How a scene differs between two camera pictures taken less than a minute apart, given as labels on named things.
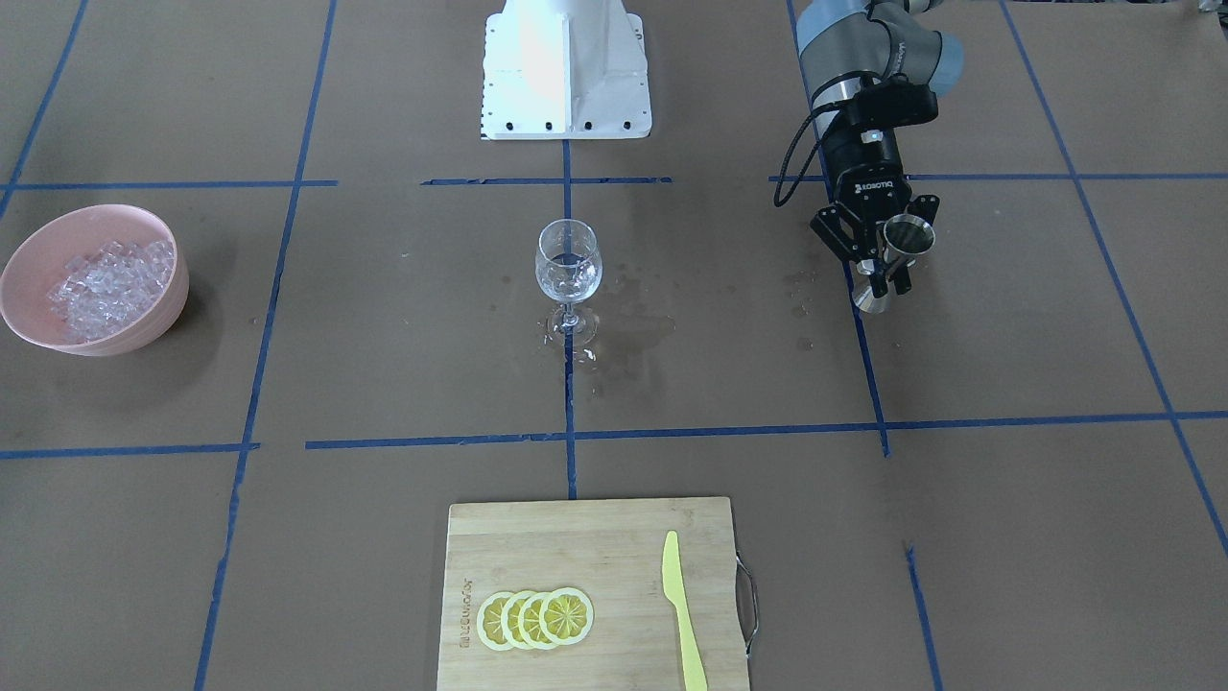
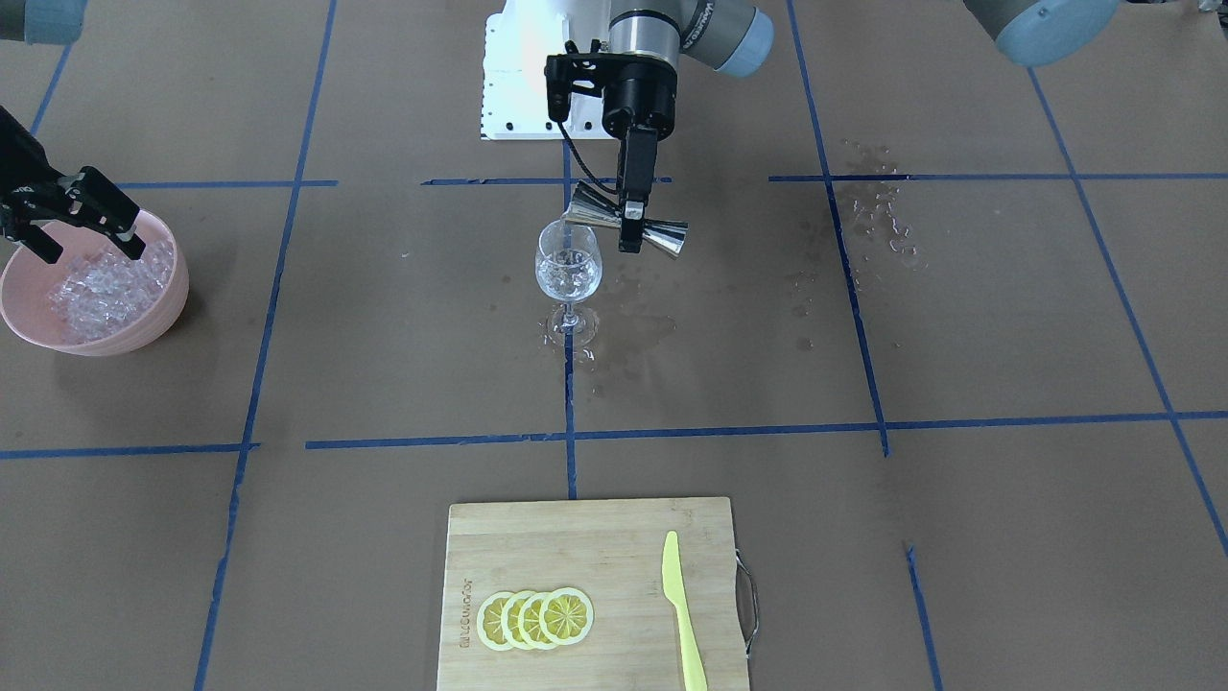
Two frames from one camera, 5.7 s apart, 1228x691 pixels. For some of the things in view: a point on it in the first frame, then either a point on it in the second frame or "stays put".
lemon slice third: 529,623 stays put
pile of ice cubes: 106,291 stays put
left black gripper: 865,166 to 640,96
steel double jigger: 905,236 to 591,206
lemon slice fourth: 566,616 stays put
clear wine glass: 569,269 stays put
